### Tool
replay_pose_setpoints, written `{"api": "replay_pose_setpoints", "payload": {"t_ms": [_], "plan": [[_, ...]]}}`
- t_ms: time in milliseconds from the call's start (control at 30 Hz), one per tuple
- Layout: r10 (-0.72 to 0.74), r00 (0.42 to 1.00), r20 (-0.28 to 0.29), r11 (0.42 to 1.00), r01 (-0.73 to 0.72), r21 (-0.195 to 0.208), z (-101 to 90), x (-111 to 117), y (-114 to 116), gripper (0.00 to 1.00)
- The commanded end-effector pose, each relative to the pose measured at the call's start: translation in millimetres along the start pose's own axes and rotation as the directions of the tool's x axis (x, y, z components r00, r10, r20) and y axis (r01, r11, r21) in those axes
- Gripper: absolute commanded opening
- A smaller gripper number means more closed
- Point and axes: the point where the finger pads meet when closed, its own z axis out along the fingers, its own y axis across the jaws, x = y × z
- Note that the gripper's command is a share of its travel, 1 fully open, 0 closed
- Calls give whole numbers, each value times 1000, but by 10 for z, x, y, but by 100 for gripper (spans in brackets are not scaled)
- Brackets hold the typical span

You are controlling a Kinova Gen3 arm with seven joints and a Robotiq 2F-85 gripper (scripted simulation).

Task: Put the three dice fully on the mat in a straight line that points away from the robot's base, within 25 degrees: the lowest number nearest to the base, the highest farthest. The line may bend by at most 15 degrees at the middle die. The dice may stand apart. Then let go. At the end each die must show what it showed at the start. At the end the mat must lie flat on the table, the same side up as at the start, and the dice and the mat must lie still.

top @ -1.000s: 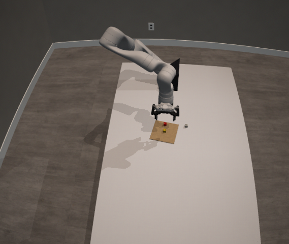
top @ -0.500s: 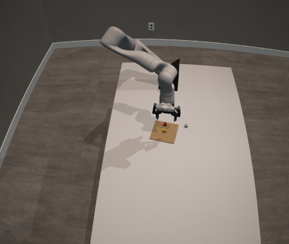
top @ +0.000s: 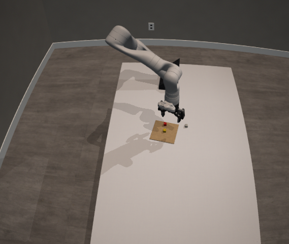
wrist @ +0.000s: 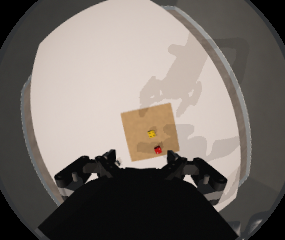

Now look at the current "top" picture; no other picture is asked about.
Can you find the brown square mat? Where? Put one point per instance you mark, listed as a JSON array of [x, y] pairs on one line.
[[168, 137]]

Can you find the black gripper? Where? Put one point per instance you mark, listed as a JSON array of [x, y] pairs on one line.
[[179, 113]]

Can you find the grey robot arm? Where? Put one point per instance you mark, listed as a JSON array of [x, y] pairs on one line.
[[120, 39]]

